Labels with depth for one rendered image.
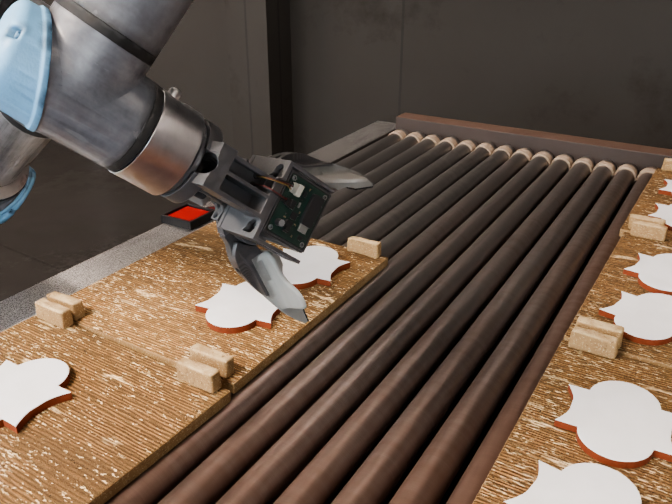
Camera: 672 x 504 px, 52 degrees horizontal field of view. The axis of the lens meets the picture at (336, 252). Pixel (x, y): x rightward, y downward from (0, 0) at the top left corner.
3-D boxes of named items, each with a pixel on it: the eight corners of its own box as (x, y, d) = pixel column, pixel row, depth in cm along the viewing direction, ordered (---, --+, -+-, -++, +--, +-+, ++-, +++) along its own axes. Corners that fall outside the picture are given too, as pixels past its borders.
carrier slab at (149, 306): (43, 318, 100) (41, 308, 99) (224, 223, 132) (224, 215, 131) (234, 395, 84) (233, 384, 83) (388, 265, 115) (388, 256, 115)
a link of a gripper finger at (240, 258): (254, 304, 63) (219, 220, 59) (246, 300, 64) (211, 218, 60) (294, 278, 65) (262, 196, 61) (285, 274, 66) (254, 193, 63)
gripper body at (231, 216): (303, 270, 58) (187, 207, 51) (252, 251, 65) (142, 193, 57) (342, 190, 59) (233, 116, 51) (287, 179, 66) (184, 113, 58)
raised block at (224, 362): (189, 366, 86) (186, 347, 85) (198, 358, 88) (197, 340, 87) (227, 381, 84) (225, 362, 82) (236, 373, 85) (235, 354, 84)
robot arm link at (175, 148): (95, 168, 55) (143, 79, 56) (144, 194, 58) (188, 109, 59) (130, 178, 49) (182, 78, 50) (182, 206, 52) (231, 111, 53)
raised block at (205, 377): (175, 379, 84) (173, 360, 83) (186, 372, 85) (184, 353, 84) (213, 395, 81) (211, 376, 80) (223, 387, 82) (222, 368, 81)
